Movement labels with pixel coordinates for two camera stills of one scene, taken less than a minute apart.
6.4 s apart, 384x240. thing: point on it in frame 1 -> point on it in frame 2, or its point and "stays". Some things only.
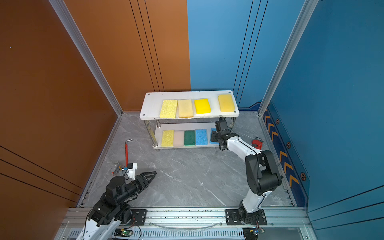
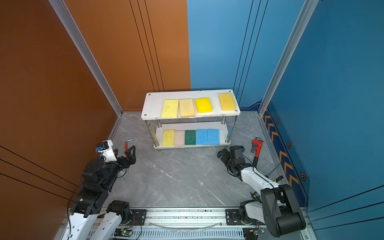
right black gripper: [214, 133] -> [224, 158]
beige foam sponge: [179, 139] stays
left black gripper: [142, 181] -> [131, 159]
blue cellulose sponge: [201, 136] stays
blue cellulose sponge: [213, 129] stays
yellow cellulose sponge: [167, 138] stays
